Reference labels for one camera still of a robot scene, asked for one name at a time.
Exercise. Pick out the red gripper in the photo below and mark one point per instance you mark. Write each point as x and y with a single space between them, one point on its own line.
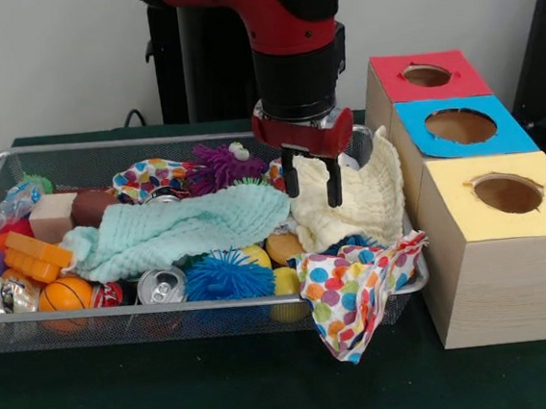
305 138

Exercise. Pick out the cream muslin cloth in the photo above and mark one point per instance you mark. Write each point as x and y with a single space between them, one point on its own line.
369 200

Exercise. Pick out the white polka dot cloth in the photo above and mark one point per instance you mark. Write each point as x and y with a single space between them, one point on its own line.
345 299

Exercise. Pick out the blue spiky rubber ball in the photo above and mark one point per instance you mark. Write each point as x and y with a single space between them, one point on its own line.
227 279

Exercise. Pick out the mint green muslin cloth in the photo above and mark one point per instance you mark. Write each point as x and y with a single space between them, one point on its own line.
183 227

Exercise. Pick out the polka dot fabric pouch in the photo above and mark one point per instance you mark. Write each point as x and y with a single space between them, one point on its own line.
149 177

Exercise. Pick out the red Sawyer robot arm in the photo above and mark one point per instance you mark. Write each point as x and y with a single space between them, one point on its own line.
286 43

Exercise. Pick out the wooden box with three holes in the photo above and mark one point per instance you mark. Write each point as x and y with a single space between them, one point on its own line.
503 288

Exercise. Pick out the orange round sponge disc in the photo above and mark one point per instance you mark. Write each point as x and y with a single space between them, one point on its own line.
282 249

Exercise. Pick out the purple spiky googly-eyed toy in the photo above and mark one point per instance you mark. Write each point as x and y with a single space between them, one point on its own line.
223 168

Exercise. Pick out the brown ball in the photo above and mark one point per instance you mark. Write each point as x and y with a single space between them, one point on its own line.
92 207

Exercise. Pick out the orange toy basketball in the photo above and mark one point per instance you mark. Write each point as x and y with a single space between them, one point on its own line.
64 294

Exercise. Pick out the orange long studded brick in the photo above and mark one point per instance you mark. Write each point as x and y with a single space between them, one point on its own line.
36 254

